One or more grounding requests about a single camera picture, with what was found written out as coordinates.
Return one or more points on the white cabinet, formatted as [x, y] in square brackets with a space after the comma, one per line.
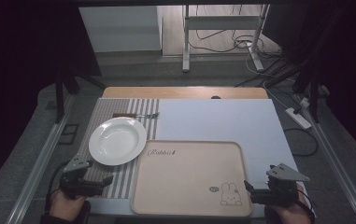
[119, 29]

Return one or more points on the person's left hand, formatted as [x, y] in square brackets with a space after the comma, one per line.
[67, 206]

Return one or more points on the white plug adapter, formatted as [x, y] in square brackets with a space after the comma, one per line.
[305, 102]

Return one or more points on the pale blue board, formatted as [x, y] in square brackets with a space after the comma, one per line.
[216, 121]

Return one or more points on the person's right hand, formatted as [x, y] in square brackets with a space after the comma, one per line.
[291, 214]

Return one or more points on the aluminium rail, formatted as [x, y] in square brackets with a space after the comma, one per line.
[38, 165]
[337, 161]

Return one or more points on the beige tray with rabbit print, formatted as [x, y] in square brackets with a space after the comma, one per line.
[191, 180]

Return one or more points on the white power strip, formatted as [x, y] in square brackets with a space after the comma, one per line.
[298, 118]

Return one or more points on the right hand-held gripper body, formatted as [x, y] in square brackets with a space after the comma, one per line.
[284, 186]

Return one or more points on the black metal stand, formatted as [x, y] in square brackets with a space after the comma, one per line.
[61, 93]
[314, 93]

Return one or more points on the black floor frame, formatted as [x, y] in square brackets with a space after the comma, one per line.
[69, 133]

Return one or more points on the white desk frame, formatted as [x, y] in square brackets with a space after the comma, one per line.
[222, 23]

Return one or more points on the white round plate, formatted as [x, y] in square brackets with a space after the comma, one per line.
[117, 141]

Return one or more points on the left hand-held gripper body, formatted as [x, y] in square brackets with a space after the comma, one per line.
[73, 174]

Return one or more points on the wooden table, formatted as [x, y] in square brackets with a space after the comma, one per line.
[185, 92]

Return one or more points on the grey striped placemat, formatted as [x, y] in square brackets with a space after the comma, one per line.
[113, 107]

